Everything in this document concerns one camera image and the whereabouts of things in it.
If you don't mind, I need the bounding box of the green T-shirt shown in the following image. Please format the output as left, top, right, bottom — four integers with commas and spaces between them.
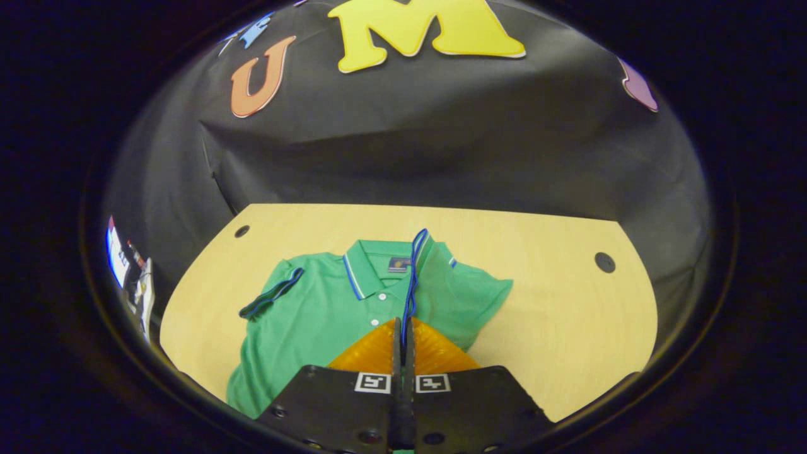
226, 228, 514, 420

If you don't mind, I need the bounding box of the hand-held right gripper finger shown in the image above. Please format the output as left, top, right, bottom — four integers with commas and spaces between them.
255, 317, 404, 454
403, 317, 555, 454

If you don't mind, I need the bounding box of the black backdrop cloth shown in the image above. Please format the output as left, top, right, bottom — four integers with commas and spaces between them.
104, 0, 713, 354

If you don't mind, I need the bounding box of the computer monitor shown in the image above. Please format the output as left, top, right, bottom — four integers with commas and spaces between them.
106, 216, 130, 289

